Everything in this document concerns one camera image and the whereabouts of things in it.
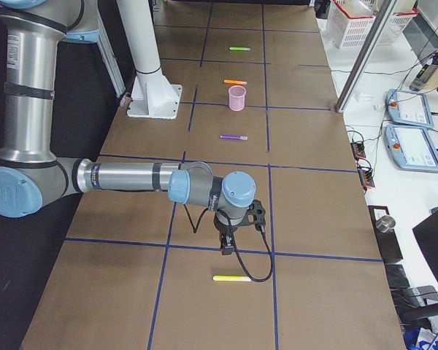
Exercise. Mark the silver metal cup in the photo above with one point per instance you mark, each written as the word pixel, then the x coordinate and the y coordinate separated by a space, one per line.
pixel 385 223

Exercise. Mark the yellow highlighter pen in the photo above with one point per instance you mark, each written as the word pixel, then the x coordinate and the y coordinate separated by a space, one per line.
pixel 231 278

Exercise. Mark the white plastic basket left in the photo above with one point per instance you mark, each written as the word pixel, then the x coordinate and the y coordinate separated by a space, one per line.
pixel 349 22

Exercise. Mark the pink mesh pen holder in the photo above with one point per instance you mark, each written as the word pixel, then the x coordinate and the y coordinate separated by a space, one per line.
pixel 236 98

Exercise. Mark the white pillar mount base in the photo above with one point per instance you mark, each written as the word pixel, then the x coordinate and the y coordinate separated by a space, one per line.
pixel 152 96

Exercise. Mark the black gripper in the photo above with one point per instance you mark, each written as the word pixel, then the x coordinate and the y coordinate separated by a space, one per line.
pixel 225 230

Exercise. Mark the black handheld device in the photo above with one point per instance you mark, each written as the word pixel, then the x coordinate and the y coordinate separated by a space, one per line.
pixel 429 67

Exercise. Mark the white plastic basket right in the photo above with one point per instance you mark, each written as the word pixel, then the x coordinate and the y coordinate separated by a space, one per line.
pixel 403 12

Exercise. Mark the white plastic basket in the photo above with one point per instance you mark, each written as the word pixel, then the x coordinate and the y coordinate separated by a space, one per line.
pixel 403 12
pixel 349 22

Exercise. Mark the teach pendant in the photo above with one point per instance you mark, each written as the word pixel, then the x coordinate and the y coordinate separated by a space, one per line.
pixel 409 108
pixel 411 148

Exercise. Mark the black flat box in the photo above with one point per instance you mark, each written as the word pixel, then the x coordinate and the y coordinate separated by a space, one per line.
pixel 387 242

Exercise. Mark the orange highlighter pen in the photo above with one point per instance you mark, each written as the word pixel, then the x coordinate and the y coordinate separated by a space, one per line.
pixel 234 82

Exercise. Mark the blue bag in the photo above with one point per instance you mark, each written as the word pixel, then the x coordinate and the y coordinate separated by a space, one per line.
pixel 420 338

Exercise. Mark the black office chair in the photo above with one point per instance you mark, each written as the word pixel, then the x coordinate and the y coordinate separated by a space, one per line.
pixel 415 306

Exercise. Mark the near orange black power strip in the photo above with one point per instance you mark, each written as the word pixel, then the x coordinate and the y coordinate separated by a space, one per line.
pixel 366 177

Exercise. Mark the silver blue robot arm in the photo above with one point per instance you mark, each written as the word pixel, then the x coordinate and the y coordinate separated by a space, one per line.
pixel 31 176

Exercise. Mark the far orange black power strip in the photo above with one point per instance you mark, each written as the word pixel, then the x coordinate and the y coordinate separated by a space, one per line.
pixel 358 150

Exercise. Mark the purple highlighter pen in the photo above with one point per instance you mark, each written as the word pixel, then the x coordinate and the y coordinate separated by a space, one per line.
pixel 233 137

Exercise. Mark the orange black power strip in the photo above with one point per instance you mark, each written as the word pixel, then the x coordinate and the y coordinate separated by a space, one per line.
pixel 358 150
pixel 366 177

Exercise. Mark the far teach pendant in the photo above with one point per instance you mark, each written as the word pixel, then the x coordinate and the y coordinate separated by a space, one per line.
pixel 409 108

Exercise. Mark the green highlighter pen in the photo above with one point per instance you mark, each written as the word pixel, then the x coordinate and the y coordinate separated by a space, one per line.
pixel 240 49

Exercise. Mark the aluminium frame post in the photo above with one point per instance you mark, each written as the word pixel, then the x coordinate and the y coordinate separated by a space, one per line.
pixel 382 19

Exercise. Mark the near teach pendant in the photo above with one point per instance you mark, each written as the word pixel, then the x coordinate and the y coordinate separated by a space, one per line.
pixel 411 148

